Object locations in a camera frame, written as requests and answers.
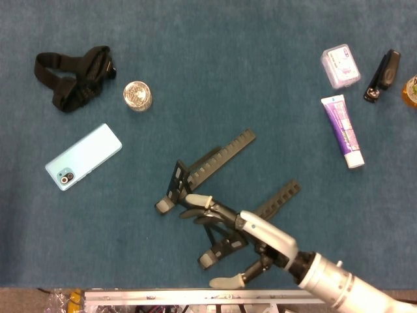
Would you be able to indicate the clear crumpled plastic bag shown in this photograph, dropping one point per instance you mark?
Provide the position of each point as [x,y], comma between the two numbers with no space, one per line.
[55,301]

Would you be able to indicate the black folding laptop stand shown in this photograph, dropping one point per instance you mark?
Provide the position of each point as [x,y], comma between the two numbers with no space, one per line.
[221,156]

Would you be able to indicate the yellow plastic part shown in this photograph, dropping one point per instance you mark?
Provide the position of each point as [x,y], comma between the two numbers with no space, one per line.
[75,296]

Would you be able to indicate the light blue smartphone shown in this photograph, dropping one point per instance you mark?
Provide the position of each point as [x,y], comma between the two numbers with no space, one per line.
[84,156]

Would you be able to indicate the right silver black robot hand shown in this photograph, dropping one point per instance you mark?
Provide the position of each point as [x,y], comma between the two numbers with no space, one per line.
[270,233]

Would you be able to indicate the black stapler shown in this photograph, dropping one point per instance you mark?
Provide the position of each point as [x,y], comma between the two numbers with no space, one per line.
[387,73]

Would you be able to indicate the purple white toothpaste tube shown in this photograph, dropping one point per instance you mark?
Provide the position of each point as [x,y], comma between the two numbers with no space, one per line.
[342,130]

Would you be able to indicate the aluminium profile rail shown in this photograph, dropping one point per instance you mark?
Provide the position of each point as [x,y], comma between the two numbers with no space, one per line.
[163,297]

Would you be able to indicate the teal felt table cover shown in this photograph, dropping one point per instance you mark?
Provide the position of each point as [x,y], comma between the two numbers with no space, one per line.
[208,65]

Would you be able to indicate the clear jar of paper clips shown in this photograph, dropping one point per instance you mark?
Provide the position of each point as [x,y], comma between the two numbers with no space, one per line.
[137,96]

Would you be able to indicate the clear box with purple label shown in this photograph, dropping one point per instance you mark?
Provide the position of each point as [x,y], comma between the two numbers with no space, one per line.
[340,66]

